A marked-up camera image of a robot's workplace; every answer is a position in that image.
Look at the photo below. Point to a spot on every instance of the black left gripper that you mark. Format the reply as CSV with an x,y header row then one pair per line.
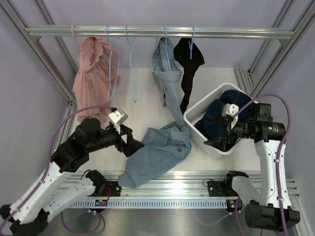
x,y
132,145

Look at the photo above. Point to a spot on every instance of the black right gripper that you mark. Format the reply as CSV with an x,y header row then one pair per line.
x,y
221,144

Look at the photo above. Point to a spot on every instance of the dark blue denim skirt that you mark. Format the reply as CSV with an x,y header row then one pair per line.
x,y
214,110

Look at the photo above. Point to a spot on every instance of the light denim skirt with buttons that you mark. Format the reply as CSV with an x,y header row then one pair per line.
x,y
163,149

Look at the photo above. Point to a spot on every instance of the light blue wire hanger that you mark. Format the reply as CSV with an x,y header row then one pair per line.
x,y
132,45

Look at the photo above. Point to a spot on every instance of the light blue hanger of denim skirt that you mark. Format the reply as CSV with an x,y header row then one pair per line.
x,y
112,83

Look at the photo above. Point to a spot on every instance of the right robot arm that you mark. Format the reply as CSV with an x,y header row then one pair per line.
x,y
269,208

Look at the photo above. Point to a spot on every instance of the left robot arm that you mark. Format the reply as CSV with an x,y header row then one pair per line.
x,y
31,214

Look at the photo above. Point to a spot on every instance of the light denim jeans on hanger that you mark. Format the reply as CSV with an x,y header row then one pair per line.
x,y
167,75

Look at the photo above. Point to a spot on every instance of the light blue hanger of black garment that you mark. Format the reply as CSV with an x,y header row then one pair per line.
x,y
191,42

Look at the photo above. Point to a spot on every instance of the pink hanger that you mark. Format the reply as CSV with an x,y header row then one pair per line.
x,y
74,36

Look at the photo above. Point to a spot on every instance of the white plastic basket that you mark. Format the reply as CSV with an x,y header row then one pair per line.
x,y
198,110

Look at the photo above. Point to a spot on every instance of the pink dress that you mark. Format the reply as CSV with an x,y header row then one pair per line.
x,y
92,80

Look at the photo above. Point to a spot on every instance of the black hanging garment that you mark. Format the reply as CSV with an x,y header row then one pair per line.
x,y
181,54

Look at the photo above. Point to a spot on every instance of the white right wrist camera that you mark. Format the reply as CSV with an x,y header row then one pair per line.
x,y
230,110

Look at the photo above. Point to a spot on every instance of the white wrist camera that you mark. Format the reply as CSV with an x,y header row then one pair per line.
x,y
230,110
117,118

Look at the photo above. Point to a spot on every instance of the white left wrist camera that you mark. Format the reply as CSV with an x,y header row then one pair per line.
x,y
117,118

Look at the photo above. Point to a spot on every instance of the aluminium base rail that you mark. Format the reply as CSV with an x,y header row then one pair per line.
x,y
175,184

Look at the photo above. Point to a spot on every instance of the slotted cable duct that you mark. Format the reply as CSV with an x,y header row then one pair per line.
x,y
150,204

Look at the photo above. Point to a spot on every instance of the aluminium extrusion frame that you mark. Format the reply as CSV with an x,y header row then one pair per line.
x,y
31,35

